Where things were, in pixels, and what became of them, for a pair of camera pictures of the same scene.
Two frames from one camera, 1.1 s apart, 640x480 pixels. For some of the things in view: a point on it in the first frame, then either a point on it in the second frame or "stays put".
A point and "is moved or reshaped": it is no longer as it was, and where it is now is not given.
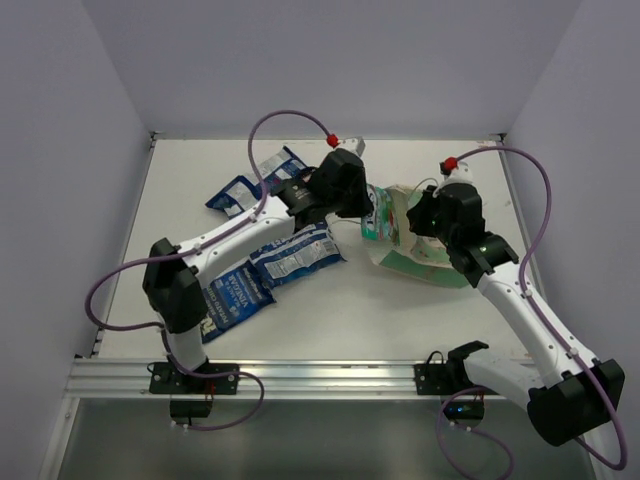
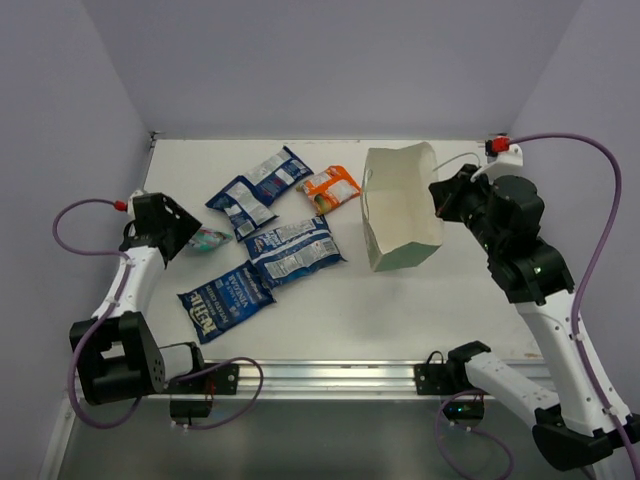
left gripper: (361, 201) to (163, 220)
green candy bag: (380, 224) is moved or reshaped
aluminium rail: (96, 379) stays put
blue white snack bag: (281, 168) stays put
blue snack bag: (233, 296) stays put
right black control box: (464, 409) stays put
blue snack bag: (239, 196) stays put
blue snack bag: (309, 249) stays put
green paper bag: (417, 256) to (401, 204)
